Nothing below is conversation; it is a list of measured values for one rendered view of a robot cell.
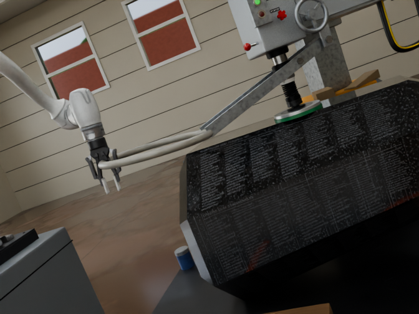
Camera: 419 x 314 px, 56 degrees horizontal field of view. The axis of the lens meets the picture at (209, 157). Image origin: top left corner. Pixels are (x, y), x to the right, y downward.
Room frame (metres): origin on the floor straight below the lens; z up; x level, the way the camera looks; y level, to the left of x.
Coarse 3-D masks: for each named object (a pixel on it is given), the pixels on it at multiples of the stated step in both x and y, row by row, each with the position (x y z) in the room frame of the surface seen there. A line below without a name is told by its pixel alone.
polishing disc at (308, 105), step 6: (306, 102) 1.83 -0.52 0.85; (312, 102) 1.74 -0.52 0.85; (318, 102) 1.69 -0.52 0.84; (288, 108) 1.86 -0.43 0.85; (300, 108) 1.69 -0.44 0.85; (306, 108) 1.65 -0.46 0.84; (276, 114) 1.82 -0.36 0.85; (282, 114) 1.73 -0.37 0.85; (288, 114) 1.67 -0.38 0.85; (294, 114) 1.66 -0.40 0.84
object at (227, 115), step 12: (312, 48) 1.72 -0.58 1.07; (324, 48) 1.73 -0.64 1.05; (300, 60) 1.70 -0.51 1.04; (276, 72) 1.68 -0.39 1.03; (288, 72) 1.69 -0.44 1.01; (264, 84) 1.67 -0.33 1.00; (276, 84) 1.68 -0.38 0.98; (240, 96) 1.77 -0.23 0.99; (252, 96) 1.66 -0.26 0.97; (228, 108) 1.75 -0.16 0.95; (240, 108) 1.65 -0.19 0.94; (216, 120) 1.63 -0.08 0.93; (228, 120) 1.63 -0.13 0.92; (216, 132) 1.62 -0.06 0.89
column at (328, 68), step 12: (312, 36) 2.39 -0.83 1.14; (336, 36) 2.41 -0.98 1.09; (300, 48) 2.51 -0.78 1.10; (336, 48) 2.41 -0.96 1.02; (312, 60) 2.41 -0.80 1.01; (324, 60) 2.39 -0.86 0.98; (336, 60) 2.40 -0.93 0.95; (312, 72) 2.46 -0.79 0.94; (324, 72) 2.39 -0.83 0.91; (336, 72) 2.40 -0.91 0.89; (348, 72) 2.41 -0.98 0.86; (312, 84) 2.51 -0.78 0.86; (324, 84) 2.38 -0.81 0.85; (336, 84) 2.40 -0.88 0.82; (348, 84) 2.41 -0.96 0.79; (312, 96) 2.56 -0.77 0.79
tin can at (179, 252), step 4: (180, 248) 2.56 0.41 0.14; (184, 248) 2.53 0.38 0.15; (188, 248) 2.53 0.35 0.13; (176, 252) 2.50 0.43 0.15; (180, 252) 2.49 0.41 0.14; (184, 252) 2.49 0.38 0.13; (188, 252) 2.51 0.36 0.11; (176, 256) 2.51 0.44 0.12; (180, 256) 2.49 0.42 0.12; (184, 256) 2.49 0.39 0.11; (188, 256) 2.50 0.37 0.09; (180, 260) 2.49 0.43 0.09; (184, 260) 2.48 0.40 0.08; (188, 260) 2.49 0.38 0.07; (192, 260) 2.51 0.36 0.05; (180, 264) 2.50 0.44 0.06; (184, 264) 2.49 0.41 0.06; (188, 264) 2.49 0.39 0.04; (192, 264) 2.50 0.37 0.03; (184, 268) 2.49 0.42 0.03; (188, 268) 2.49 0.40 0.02
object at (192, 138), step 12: (192, 132) 1.79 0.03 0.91; (204, 132) 1.68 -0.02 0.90; (156, 144) 1.85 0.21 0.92; (180, 144) 1.42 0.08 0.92; (192, 144) 1.45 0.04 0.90; (120, 156) 1.76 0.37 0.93; (132, 156) 1.41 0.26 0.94; (144, 156) 1.39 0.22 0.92; (156, 156) 1.40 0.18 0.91; (108, 168) 1.47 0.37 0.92
